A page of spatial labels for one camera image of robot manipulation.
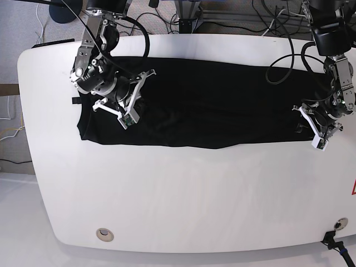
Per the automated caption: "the silver table grommet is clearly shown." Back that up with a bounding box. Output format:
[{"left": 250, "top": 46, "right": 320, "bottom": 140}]
[
  {"left": 334, "top": 217, "right": 348, "bottom": 231},
  {"left": 96, "top": 228, "right": 114, "bottom": 243}
]

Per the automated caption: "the silver table grommet left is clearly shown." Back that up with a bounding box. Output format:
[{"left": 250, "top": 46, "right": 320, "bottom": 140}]
[{"left": 96, "top": 228, "right": 114, "bottom": 243}]

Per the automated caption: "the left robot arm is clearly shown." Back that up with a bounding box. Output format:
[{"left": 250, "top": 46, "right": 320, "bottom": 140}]
[{"left": 301, "top": 1, "right": 355, "bottom": 139}]

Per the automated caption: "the black clamp with cable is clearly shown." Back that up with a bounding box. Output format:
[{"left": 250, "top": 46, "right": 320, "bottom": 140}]
[{"left": 321, "top": 230, "right": 355, "bottom": 267}]

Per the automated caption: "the metal frame post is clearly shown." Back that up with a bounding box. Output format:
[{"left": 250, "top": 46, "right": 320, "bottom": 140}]
[{"left": 174, "top": 1, "right": 202, "bottom": 34}]

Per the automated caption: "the round dark stand base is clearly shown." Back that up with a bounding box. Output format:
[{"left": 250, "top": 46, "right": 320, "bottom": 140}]
[{"left": 49, "top": 0, "right": 83, "bottom": 24}]

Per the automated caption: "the white cable on floor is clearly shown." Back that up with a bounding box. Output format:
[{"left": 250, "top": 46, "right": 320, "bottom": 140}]
[{"left": 0, "top": 95, "right": 19, "bottom": 121}]

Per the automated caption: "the red warning triangle sticker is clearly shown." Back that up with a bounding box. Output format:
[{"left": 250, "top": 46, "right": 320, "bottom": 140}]
[{"left": 352, "top": 180, "right": 356, "bottom": 195}]

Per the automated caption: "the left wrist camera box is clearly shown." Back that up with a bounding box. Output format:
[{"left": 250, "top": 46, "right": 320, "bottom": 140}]
[{"left": 311, "top": 135, "right": 329, "bottom": 151}]

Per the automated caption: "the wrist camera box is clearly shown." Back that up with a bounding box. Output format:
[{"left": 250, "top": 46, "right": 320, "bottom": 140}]
[
  {"left": 311, "top": 135, "right": 329, "bottom": 151},
  {"left": 118, "top": 109, "right": 140, "bottom": 130}
]

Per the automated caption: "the black T-shirt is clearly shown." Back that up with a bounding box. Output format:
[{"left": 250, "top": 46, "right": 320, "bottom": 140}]
[{"left": 72, "top": 58, "right": 327, "bottom": 149}]

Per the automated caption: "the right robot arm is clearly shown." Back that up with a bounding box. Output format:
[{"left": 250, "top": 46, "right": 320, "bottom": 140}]
[{"left": 70, "top": 1, "right": 155, "bottom": 127}]

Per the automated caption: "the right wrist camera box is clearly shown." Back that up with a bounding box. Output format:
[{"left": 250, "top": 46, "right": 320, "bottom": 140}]
[{"left": 118, "top": 109, "right": 140, "bottom": 130}]

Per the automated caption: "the silver table grommet right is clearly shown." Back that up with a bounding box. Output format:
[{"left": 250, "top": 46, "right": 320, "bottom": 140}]
[{"left": 334, "top": 217, "right": 348, "bottom": 231}]

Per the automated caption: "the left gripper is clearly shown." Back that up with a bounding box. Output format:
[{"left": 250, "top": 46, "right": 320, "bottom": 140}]
[{"left": 292, "top": 102, "right": 344, "bottom": 139}]

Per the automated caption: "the black flat bar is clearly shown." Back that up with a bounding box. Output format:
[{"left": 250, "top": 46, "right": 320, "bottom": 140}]
[{"left": 32, "top": 38, "right": 75, "bottom": 48}]

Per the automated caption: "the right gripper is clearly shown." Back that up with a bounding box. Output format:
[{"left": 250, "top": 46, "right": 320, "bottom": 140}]
[{"left": 92, "top": 69, "right": 156, "bottom": 118}]

